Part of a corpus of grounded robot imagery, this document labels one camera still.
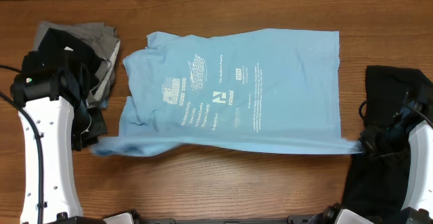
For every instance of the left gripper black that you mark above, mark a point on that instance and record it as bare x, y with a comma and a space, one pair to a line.
77, 145

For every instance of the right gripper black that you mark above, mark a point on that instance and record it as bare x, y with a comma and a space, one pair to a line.
368, 139

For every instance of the light blue printed t-shirt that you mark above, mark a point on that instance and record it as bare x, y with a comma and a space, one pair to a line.
270, 91

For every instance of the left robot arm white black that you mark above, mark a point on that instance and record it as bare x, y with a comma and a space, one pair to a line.
52, 109

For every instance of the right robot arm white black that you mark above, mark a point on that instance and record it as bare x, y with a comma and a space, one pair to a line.
391, 181

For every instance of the black t-shirt pile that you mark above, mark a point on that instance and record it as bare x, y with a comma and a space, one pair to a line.
390, 81

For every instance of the folded black garment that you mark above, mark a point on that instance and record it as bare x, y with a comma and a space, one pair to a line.
61, 66

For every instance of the folded grey garment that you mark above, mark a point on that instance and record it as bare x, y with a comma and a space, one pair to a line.
103, 40

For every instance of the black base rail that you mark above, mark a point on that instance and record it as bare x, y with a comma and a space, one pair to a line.
292, 219

